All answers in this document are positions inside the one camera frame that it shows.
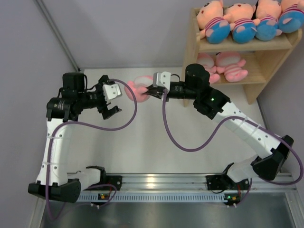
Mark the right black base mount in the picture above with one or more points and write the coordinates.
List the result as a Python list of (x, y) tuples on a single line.
[(216, 182)]

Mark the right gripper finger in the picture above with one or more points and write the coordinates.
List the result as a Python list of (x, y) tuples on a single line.
[(156, 95), (152, 89)]

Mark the boy doll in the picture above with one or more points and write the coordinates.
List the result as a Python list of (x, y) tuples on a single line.
[(292, 17)]

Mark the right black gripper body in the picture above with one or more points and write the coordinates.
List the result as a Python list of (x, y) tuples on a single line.
[(180, 91)]

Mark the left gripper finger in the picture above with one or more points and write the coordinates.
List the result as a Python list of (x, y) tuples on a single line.
[(104, 80), (107, 113)]

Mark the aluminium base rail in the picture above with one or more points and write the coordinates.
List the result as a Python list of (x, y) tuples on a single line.
[(183, 187)]

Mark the pink striped plush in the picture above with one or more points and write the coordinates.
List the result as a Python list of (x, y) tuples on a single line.
[(231, 64), (206, 69), (139, 87)]

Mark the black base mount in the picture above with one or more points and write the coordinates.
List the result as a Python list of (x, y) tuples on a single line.
[(111, 181), (216, 182)]

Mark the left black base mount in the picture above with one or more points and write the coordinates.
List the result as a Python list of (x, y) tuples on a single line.
[(111, 181)]

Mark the boy doll back corner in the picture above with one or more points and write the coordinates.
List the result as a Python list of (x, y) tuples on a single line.
[(268, 11)]

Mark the boy doll shelved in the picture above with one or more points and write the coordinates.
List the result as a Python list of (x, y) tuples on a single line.
[(213, 24), (243, 28)]

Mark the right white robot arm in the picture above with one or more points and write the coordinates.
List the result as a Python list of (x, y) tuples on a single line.
[(271, 150)]

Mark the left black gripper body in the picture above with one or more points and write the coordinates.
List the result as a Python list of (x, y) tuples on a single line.
[(93, 99)]

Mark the wooden two-tier shelf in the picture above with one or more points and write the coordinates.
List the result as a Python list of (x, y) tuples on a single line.
[(252, 64)]

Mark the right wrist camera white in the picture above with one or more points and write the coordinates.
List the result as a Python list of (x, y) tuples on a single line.
[(162, 79)]

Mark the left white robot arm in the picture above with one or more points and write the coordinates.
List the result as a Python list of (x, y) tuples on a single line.
[(53, 181)]

